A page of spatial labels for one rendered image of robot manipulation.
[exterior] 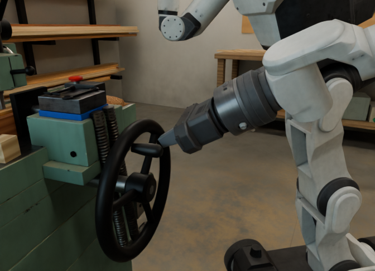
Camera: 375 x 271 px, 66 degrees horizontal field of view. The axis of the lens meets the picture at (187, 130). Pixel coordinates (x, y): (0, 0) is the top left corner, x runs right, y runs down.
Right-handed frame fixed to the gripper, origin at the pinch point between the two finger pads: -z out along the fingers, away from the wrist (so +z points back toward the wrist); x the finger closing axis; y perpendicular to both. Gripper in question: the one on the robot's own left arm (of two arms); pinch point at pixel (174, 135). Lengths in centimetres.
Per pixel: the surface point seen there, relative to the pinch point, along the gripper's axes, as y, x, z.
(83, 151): 6.1, -4.4, -15.9
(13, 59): 28.7, 5.6, -25.6
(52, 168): 6.4, -6.3, -23.2
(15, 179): 8.9, -12.0, -25.2
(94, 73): 32, 246, -181
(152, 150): 0.7, -4.8, -2.5
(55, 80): 45, 198, -191
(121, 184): -4.1, -1.9, -15.5
